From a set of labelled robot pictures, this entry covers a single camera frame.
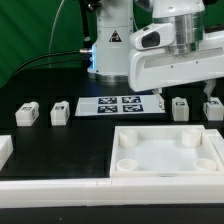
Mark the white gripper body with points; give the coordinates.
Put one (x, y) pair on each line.
(155, 68)

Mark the white marker sheet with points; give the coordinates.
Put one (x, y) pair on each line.
(118, 105)

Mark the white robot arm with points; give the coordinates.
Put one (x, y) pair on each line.
(117, 20)

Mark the white left obstacle bar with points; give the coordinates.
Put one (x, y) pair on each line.
(6, 149)

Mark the green backdrop curtain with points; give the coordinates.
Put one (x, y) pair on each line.
(31, 30)

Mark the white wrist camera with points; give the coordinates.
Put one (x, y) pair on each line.
(153, 36)

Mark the white right obstacle bar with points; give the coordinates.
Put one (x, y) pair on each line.
(217, 141)

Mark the white square tabletop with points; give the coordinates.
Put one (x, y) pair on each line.
(163, 151)

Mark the white front obstacle bar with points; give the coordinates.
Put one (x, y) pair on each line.
(117, 191)

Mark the white obstacle bar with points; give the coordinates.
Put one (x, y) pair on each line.
(217, 141)
(6, 149)
(117, 191)

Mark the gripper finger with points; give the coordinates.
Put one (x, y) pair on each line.
(209, 87)
(157, 93)

